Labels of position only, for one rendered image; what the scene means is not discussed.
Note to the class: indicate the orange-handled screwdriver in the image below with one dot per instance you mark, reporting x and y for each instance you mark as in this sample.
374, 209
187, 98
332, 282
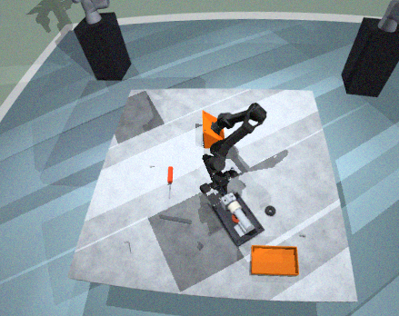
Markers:
170, 177

